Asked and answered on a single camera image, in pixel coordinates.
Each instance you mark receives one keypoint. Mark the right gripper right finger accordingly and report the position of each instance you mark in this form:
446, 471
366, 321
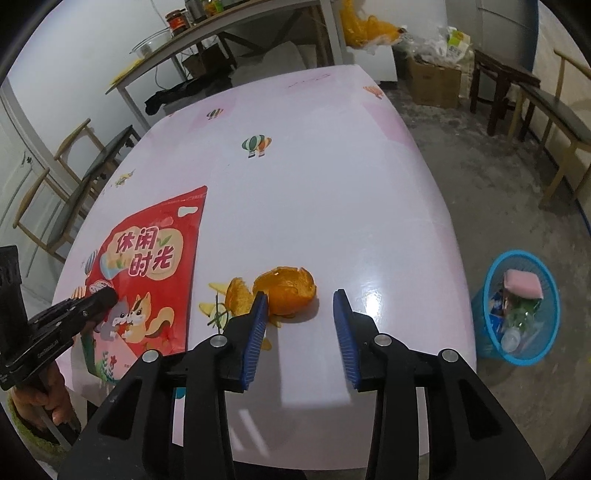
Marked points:
471, 436

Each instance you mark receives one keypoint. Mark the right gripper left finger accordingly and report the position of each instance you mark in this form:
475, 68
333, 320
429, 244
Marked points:
166, 418

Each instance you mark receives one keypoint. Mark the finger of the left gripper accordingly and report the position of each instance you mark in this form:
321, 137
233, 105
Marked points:
74, 315

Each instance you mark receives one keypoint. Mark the green label plastic bottle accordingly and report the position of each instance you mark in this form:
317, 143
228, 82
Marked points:
521, 324

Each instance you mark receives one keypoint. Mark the pink sponge cloth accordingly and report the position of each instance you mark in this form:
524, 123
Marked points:
523, 284

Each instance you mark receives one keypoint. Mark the blue plastic wrapper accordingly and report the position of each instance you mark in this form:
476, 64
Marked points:
496, 312

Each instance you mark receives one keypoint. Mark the blue mesh trash basket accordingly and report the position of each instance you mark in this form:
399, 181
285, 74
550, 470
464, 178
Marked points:
487, 343

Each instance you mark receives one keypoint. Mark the left hand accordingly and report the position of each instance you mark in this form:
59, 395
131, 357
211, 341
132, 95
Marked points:
54, 397

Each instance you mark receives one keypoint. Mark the red snack bag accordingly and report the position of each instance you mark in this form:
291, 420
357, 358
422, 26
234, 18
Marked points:
148, 259

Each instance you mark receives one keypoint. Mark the small orange peel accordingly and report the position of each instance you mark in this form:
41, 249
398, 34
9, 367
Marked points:
238, 298

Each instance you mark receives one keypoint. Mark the wooden chair dark seat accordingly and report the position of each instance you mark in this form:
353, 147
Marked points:
106, 161

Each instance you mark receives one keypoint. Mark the large orange peel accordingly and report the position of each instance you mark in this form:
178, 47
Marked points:
288, 290

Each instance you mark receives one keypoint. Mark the red lidded jar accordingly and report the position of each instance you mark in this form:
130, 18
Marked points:
177, 22

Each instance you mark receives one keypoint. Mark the wooden chair by mattress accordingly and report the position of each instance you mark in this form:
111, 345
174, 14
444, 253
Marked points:
558, 114

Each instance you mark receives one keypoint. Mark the dark wooden stool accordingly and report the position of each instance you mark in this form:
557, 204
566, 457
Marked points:
504, 73

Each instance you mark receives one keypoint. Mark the cardboard box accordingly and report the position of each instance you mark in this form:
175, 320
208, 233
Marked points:
433, 85

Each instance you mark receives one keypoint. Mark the white cabinet box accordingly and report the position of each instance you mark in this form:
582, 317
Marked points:
377, 61

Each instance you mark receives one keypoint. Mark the orange plastic bag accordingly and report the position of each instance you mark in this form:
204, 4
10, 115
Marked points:
365, 33

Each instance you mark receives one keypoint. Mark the grey refrigerator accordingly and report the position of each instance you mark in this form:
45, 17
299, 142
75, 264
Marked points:
510, 30

